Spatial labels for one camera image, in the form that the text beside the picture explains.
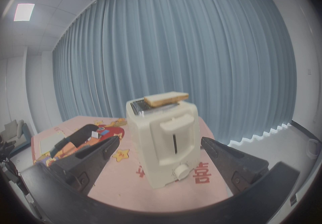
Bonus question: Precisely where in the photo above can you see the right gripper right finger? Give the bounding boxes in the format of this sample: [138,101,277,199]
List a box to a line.
[200,137,270,197]

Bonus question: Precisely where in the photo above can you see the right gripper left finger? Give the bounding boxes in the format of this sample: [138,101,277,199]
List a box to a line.
[50,135,120,195]

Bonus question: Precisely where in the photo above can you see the cream toaster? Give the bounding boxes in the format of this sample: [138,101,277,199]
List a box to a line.
[126,98,201,190]

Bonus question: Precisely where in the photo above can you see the slice of bread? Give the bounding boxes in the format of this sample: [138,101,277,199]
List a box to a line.
[144,92,189,107]

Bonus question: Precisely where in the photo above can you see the pale waste bin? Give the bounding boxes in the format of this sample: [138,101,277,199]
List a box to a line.
[307,138,321,160]

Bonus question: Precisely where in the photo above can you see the grey sofa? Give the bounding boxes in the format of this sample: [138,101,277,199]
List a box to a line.
[0,119,31,148]

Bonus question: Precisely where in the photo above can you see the blue curtain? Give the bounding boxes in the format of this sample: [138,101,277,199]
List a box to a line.
[52,0,298,143]

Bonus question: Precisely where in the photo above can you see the ceiling light panel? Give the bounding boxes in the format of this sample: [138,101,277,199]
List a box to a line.
[14,3,35,22]

